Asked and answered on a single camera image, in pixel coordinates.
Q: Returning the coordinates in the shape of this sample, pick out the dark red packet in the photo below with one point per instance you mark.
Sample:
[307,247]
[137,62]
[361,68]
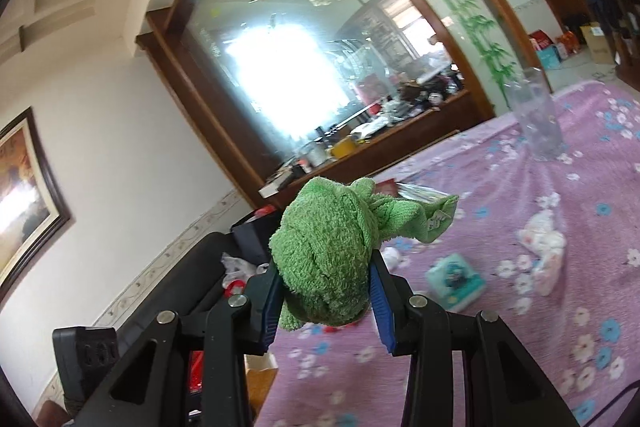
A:
[387,187]

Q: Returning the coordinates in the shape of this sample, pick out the black leather sofa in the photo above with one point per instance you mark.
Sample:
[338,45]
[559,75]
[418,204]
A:
[217,263]

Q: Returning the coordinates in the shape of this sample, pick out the wooden glass partition cabinet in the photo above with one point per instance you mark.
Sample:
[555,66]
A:
[257,79]

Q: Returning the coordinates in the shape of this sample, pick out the framed wall painting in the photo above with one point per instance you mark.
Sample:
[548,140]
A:
[33,209]

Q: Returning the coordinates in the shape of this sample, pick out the teal cartoon tissue pack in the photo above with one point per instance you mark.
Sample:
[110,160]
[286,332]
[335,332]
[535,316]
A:
[454,284]

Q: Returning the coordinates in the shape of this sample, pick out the purple floral tablecloth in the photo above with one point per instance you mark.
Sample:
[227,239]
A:
[584,335]

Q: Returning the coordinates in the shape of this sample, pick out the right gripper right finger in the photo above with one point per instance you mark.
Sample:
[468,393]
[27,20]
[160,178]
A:
[503,384]

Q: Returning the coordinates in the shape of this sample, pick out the green towel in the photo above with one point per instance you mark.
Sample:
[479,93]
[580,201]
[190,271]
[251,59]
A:
[326,239]

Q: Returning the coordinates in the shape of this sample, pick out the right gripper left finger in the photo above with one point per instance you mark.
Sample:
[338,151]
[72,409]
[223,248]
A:
[194,365]

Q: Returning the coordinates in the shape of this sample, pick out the white floral crumpled tissue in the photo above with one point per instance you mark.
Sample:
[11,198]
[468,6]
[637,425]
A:
[540,237]

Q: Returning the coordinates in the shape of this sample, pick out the orange carton box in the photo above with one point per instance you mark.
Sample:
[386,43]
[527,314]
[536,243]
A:
[260,374]

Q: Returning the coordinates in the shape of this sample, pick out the white plastic bottle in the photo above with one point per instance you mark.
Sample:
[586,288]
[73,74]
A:
[392,258]

